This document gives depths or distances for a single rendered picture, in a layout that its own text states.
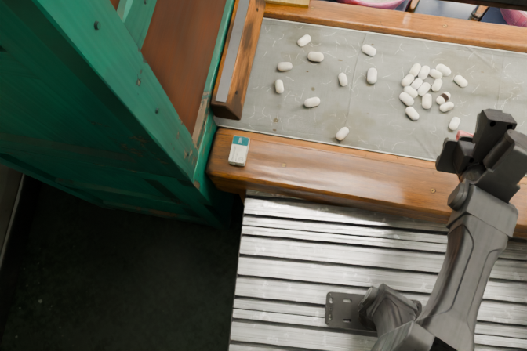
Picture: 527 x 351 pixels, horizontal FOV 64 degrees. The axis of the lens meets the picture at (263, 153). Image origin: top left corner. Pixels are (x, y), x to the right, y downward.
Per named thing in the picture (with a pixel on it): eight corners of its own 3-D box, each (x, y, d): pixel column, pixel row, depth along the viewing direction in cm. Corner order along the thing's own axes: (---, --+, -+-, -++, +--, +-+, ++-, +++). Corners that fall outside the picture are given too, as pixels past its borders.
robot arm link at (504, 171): (495, 118, 65) (496, 149, 56) (549, 146, 64) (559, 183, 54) (451, 174, 72) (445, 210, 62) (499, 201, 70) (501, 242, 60)
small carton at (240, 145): (245, 166, 92) (244, 164, 90) (228, 164, 92) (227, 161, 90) (250, 140, 93) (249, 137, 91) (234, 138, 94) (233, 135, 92)
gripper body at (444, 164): (445, 135, 75) (453, 157, 69) (505, 144, 74) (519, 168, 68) (433, 164, 78) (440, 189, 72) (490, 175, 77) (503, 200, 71)
